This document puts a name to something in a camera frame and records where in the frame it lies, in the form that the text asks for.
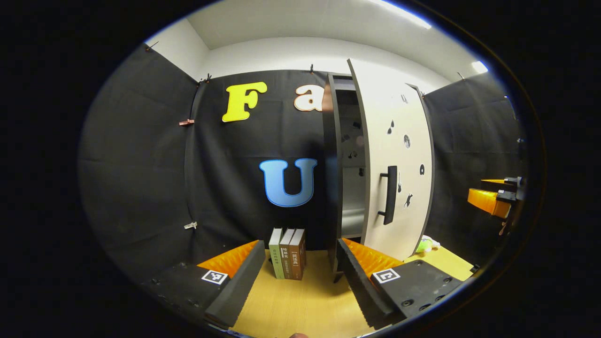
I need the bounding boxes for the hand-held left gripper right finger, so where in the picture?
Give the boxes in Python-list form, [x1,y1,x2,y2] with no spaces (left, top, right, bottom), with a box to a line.
[336,237,465,330]

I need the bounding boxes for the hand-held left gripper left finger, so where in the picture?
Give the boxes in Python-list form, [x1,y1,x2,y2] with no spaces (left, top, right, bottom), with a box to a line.
[141,239,266,329]

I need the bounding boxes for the black cabinet door handle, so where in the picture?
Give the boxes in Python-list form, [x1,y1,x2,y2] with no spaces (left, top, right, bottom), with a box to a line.
[378,165,398,225]

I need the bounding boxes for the dark grey cabinet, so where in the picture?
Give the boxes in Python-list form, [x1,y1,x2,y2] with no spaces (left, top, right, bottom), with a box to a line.
[322,71,436,284]

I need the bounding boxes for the green hardcover book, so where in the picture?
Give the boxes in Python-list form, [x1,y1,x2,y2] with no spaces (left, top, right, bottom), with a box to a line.
[269,228,283,279]

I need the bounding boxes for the dark brown book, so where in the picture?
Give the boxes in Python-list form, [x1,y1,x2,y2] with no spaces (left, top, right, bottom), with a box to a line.
[279,229,295,280]

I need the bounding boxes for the reddish brown book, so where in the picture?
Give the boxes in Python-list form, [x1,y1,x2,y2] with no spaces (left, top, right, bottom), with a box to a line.
[288,229,307,281]

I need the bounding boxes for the green and white toy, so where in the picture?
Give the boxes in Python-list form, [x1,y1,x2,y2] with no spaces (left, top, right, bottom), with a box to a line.
[416,235,441,254]

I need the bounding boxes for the black backdrop cloth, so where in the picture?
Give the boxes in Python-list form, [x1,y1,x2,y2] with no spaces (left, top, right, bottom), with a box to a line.
[77,42,529,282]

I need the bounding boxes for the long ceiling light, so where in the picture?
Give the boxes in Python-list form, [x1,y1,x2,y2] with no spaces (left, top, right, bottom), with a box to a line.
[369,0,432,30]

